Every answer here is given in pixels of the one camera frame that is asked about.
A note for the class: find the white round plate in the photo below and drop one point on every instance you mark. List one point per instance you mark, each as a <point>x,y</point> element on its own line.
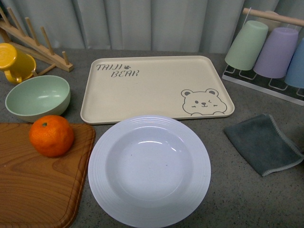
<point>149,171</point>

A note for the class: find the orange mandarin fruit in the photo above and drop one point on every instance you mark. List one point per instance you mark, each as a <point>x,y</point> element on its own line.
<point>51,135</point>

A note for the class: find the beige bear serving tray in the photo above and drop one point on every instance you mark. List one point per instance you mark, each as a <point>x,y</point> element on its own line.
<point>179,87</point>

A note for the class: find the grey folded cloth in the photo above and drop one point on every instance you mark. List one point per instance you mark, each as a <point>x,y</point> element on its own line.
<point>263,145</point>

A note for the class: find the light green bowl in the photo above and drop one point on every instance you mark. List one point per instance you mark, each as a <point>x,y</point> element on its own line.
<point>39,96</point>

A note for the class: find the green plastic cup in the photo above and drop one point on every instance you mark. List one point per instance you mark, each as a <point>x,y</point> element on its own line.
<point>247,45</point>

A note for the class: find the purple plastic cup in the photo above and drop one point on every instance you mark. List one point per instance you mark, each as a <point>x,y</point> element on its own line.
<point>277,52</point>

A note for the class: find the wooden cutting board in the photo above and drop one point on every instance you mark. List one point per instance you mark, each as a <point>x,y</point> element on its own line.
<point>37,191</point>

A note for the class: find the yellow mug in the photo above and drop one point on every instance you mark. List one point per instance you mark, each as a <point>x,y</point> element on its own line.
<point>16,65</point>

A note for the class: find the blue plastic cup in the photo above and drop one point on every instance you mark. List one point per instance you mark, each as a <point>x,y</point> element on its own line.
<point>295,73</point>

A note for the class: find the wooden dish rack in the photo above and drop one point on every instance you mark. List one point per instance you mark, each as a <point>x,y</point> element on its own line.
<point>14,35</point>

